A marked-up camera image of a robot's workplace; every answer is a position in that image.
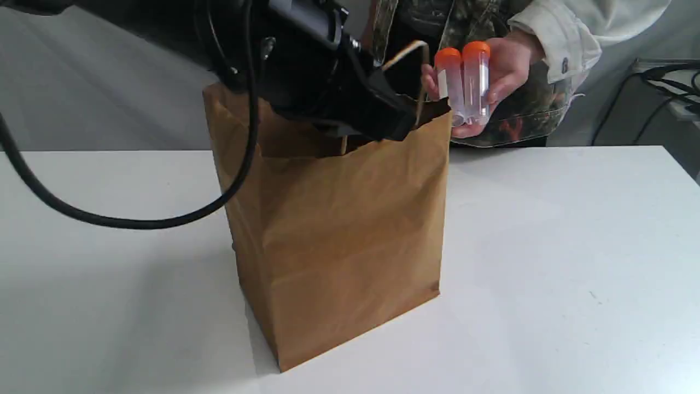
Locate orange capped clear tube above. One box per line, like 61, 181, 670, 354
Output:
462, 42, 491, 125
434, 48, 466, 128

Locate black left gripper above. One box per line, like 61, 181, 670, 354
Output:
257, 34, 417, 141

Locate brown paper bag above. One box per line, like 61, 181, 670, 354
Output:
225, 100, 452, 372

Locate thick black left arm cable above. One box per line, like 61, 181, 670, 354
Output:
0, 0, 260, 230

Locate black cables on side table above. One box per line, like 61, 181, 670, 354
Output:
591, 61, 700, 146

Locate grey side table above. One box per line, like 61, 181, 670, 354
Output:
591, 58, 699, 182

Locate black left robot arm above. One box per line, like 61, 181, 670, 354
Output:
2, 1, 417, 141

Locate white backdrop curtain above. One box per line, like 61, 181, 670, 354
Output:
1, 1, 698, 150

